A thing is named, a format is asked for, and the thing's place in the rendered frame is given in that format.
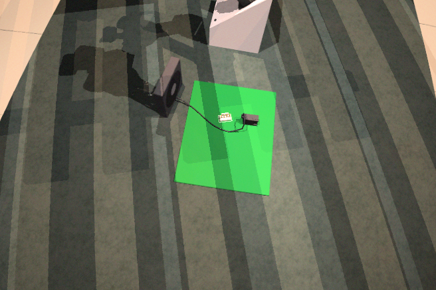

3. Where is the green circuit board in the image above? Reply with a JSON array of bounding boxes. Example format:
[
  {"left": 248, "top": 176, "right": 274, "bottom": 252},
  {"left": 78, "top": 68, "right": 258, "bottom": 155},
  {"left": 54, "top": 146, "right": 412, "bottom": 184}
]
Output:
[{"left": 174, "top": 80, "right": 276, "bottom": 196}]

